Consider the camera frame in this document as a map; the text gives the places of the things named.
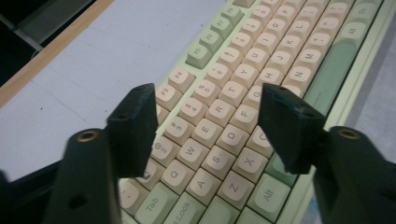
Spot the cream and green keyboard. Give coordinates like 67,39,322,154
117,0,396,224

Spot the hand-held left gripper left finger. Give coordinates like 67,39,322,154
106,82,159,179

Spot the white board sheet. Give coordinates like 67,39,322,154
0,0,396,224

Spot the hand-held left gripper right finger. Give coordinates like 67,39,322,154
257,82,328,175

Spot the wooden table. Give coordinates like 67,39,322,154
0,0,116,109

